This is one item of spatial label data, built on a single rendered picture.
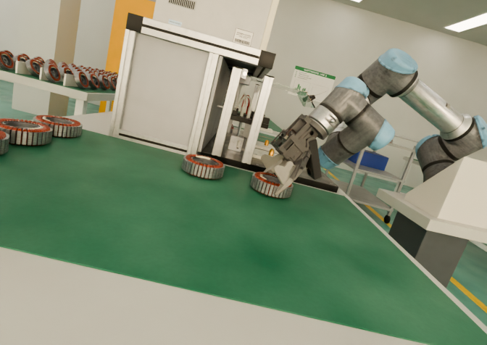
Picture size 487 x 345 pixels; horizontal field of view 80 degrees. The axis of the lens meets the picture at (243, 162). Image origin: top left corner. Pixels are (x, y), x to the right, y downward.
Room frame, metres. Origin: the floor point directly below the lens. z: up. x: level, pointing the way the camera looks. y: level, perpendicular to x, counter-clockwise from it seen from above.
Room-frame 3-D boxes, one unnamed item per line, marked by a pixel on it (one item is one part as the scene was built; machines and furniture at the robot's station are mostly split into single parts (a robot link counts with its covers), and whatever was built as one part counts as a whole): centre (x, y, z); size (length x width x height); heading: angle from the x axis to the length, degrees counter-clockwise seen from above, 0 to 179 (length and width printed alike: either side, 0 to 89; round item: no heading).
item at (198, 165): (0.74, 0.10, 0.77); 0.11 x 0.11 x 0.04
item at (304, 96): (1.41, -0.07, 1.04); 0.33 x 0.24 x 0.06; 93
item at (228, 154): (1.24, -0.07, 0.76); 0.64 x 0.47 x 0.02; 3
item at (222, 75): (1.23, 0.16, 0.92); 0.66 x 0.01 x 0.30; 3
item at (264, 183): (0.75, -0.09, 0.77); 0.11 x 0.11 x 0.04
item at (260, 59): (1.23, 0.23, 1.09); 0.68 x 0.44 x 0.05; 3
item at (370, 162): (3.65, -1.50, 0.51); 1.01 x 0.60 x 1.01; 3
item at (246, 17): (1.24, 0.23, 1.22); 0.44 x 0.39 x 0.20; 3
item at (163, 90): (0.90, 0.29, 0.91); 0.28 x 0.03 x 0.32; 93
